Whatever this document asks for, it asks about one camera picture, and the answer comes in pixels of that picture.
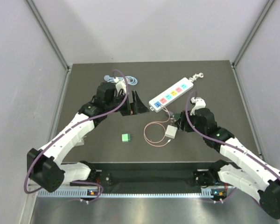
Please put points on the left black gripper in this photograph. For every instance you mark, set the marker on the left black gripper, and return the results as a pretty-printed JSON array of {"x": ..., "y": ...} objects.
[{"x": 138, "y": 107}]

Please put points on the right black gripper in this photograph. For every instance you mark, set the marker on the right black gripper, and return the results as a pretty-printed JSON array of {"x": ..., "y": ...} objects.
[{"x": 180, "y": 122}]

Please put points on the white multicolour power strip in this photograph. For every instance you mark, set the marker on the white multicolour power strip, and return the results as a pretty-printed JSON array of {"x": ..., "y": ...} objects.
[{"x": 170, "y": 94}]

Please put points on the dark green plug adapter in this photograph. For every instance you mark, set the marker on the dark green plug adapter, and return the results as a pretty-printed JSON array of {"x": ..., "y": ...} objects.
[{"x": 177, "y": 116}]

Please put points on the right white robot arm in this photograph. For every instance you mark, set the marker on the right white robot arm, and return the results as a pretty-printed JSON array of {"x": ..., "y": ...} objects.
[{"x": 249, "y": 173}]

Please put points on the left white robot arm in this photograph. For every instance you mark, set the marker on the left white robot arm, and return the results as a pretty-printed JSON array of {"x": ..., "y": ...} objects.
[{"x": 44, "y": 165}]

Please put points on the light green plug adapter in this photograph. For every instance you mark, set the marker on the light green plug adapter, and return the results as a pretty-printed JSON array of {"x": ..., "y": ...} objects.
[{"x": 126, "y": 137}]

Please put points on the white charger block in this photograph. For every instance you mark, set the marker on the white charger block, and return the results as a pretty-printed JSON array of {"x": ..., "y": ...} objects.
[{"x": 171, "y": 131}]

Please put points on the light blue power strip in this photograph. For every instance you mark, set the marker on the light blue power strip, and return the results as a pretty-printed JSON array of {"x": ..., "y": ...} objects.
[{"x": 131, "y": 80}]

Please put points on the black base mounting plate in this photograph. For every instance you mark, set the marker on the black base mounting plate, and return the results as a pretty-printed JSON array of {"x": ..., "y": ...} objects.
[{"x": 189, "y": 173}]

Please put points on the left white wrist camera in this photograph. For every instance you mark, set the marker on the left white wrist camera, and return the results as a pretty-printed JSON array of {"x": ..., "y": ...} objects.
[{"x": 121, "y": 84}]

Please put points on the left aluminium frame post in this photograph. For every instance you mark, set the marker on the left aluminium frame post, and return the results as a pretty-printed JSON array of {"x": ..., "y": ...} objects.
[{"x": 38, "y": 17}]

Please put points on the aluminium frame post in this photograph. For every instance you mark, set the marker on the aluminium frame post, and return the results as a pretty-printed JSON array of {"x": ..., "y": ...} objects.
[
  {"x": 252, "y": 33},
  {"x": 38, "y": 17}
]

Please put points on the right aluminium frame post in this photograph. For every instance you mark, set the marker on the right aluminium frame post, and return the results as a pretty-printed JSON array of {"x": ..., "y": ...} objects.
[{"x": 252, "y": 33}]

